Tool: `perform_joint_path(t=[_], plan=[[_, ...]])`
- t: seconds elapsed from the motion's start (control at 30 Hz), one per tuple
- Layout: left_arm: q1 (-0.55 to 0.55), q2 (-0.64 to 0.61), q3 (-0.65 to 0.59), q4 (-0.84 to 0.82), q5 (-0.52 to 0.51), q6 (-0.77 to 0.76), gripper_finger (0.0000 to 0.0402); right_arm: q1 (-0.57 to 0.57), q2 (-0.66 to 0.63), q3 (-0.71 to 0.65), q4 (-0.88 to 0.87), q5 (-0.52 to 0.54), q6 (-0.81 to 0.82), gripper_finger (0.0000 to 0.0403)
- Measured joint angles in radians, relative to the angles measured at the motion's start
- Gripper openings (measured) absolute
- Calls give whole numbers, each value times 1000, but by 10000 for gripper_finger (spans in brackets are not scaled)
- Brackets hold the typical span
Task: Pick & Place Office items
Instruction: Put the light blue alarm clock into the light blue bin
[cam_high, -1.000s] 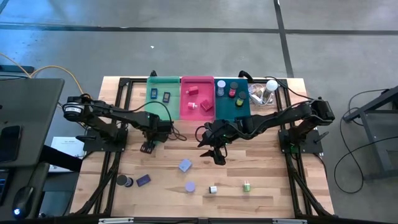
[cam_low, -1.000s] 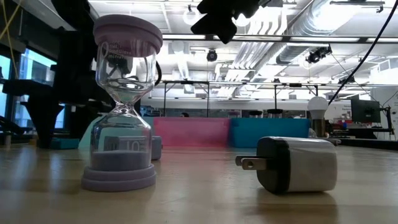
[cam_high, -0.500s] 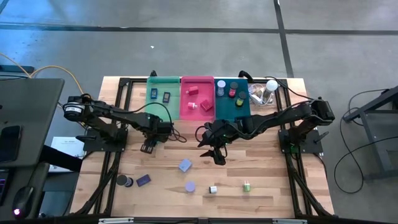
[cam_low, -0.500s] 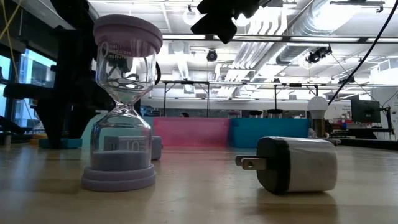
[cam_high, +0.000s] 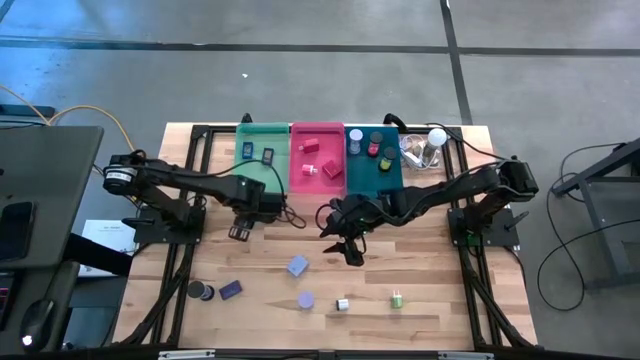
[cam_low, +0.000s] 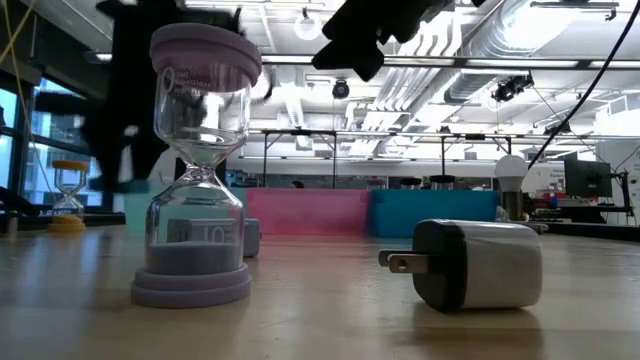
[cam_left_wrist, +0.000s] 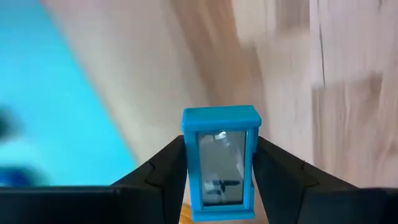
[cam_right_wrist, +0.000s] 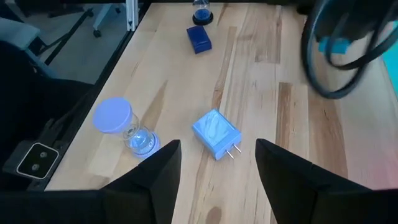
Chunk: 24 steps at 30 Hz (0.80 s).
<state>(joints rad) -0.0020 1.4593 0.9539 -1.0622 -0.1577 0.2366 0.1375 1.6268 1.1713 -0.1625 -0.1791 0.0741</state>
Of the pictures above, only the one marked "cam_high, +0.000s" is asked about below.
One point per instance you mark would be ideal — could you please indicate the purple hourglass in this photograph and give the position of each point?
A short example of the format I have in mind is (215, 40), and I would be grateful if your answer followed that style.
(305, 300)

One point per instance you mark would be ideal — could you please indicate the white capped hourglass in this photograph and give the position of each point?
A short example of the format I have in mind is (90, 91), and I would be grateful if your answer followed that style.
(355, 135)

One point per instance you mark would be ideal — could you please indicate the grey side table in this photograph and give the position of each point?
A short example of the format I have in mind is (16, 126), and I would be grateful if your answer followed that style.
(617, 225)

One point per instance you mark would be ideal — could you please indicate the black keyboard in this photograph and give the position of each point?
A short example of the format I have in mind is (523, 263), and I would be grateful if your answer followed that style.
(4, 305)

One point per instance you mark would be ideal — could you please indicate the white and black charger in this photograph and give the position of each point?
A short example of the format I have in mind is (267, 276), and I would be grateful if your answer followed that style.
(343, 304)

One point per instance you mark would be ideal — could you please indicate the black phone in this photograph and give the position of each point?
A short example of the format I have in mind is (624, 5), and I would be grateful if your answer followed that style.
(15, 230)

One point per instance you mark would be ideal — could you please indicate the black computer mouse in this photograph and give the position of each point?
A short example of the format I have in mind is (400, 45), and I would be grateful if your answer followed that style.
(37, 320)

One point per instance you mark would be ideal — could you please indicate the white light bulb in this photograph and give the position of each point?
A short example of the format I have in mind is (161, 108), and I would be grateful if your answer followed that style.
(438, 136)

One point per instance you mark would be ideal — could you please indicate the black desk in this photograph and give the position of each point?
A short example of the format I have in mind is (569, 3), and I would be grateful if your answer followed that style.
(50, 160)

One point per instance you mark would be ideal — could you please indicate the dark digital timer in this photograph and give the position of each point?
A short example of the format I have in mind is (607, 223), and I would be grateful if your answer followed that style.
(267, 157)

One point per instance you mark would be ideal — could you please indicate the pink plastic bin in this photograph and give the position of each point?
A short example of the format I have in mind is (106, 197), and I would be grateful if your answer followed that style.
(320, 186)

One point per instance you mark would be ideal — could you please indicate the teal plastic bin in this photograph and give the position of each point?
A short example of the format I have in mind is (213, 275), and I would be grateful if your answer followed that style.
(367, 182)

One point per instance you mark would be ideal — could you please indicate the small pink charger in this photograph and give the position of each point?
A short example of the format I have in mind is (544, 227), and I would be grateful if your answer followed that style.
(308, 170)

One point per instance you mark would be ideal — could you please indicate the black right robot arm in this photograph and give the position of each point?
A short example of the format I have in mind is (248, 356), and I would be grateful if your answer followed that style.
(450, 192)

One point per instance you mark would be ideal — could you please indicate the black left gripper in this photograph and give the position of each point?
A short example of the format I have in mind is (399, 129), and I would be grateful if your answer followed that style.
(265, 207)

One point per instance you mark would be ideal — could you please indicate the black capped yellow sand hourglass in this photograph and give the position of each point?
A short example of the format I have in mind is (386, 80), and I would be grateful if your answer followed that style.
(385, 164)

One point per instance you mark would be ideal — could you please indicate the silver metal bracket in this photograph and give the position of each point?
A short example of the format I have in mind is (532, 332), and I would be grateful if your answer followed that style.
(465, 356)
(187, 355)

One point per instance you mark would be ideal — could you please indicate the dark grey low desk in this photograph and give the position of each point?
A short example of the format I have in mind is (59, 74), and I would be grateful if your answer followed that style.
(65, 285)

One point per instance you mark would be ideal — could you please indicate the red wall charger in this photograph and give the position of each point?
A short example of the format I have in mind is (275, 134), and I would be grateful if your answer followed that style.
(311, 145)
(332, 169)

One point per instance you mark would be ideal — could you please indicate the green plastic bin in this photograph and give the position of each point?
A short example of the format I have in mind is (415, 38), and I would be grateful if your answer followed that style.
(260, 175)

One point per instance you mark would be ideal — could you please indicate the light blue cube charger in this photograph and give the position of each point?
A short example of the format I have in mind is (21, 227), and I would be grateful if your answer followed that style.
(297, 266)

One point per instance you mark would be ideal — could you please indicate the black metal table frame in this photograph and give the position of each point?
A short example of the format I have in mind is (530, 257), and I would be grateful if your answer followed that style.
(198, 132)

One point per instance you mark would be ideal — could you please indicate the white paper sheet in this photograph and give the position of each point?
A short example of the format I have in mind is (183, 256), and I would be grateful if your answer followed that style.
(107, 232)

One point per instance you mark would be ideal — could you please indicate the white power adapter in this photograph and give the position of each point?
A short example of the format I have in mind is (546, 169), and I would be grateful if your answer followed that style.
(412, 159)

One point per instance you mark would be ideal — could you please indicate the black desk support bar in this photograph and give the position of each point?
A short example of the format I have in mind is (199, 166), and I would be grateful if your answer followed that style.
(100, 255)

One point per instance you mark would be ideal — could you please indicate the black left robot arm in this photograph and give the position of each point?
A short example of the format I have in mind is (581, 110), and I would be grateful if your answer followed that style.
(200, 182)

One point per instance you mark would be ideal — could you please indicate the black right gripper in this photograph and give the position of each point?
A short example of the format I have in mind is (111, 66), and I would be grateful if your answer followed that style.
(355, 217)

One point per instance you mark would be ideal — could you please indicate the black capped red sand hourglass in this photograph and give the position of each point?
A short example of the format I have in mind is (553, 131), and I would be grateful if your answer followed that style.
(375, 137)

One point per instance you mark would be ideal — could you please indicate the bright blue digital timer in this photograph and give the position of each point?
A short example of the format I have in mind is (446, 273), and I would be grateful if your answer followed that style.
(247, 150)

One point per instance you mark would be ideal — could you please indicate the black floor power strip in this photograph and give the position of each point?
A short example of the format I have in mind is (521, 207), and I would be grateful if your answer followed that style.
(25, 110)

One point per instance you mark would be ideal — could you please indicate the navy blue box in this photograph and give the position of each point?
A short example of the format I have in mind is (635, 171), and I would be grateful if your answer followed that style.
(230, 290)

